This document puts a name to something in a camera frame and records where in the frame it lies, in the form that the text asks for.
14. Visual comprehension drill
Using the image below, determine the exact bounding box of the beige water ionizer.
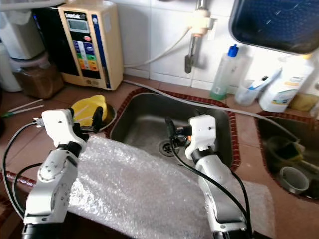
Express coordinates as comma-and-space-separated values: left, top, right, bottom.
57, 0, 124, 91

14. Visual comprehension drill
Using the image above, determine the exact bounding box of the white water hose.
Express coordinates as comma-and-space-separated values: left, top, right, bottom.
123, 27, 192, 69

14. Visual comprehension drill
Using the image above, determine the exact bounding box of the steel sink drain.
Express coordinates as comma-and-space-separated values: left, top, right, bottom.
158, 139, 175, 157

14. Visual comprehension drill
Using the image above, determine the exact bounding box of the long black left arm cable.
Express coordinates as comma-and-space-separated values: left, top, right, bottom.
2, 120, 45, 220

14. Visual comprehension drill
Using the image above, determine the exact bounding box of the white detergent bottle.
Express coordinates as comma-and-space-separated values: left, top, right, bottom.
259, 54, 316, 113

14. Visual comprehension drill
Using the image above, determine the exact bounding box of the white ceramic cup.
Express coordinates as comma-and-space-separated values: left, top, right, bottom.
278, 166, 311, 195

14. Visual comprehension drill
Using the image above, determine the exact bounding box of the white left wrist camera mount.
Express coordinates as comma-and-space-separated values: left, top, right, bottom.
41, 109, 80, 149

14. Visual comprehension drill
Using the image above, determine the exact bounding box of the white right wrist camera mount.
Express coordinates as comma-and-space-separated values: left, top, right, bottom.
185, 115, 216, 160

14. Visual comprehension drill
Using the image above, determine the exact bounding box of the yellow green sponge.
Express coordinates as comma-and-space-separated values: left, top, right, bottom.
302, 92, 319, 113

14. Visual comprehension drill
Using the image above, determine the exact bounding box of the grey drain hose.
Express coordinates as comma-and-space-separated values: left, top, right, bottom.
123, 79, 302, 144

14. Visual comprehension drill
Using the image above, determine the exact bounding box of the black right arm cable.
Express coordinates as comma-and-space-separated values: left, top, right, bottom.
169, 142, 255, 237

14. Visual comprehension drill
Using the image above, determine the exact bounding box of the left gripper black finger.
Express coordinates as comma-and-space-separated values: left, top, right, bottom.
92, 106, 104, 133

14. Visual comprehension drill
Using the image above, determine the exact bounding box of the yellow plastic cup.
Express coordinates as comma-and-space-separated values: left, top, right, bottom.
71, 95, 106, 126

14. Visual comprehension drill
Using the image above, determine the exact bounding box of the large steel sink basin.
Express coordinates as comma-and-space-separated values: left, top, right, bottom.
110, 92, 235, 167

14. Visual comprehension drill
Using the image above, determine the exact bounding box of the clear bubble wrap sheet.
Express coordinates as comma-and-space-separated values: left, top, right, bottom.
67, 135, 277, 239

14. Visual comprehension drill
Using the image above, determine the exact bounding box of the blue white toothbrush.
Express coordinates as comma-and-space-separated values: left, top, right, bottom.
249, 67, 283, 91

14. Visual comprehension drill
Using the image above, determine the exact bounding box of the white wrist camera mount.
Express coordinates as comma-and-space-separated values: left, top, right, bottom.
185, 115, 216, 160
41, 109, 80, 149

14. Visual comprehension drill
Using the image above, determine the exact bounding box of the jar of brown powder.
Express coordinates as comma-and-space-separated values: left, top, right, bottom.
10, 56, 65, 99

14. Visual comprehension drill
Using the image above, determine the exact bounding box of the beige faucet diverter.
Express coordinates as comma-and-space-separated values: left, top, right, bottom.
189, 7, 217, 36

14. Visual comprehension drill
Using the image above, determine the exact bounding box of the clear plastic cup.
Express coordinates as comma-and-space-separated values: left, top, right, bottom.
234, 79, 262, 106

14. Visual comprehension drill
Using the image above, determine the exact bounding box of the clear bottle blue cap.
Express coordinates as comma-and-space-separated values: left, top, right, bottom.
209, 44, 247, 100

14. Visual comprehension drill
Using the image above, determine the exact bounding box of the short black left arm cable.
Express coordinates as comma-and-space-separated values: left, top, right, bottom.
12, 163, 45, 210

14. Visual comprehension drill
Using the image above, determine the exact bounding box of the dark blue tray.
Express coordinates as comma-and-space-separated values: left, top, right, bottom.
228, 0, 319, 55

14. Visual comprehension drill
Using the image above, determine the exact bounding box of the dark green pot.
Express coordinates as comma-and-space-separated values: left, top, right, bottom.
265, 135, 305, 172

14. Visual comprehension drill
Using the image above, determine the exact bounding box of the small steel sink basin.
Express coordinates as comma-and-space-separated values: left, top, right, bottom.
257, 116, 319, 197

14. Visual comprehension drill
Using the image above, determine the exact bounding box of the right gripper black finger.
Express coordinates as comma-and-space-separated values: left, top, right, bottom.
165, 117, 180, 145

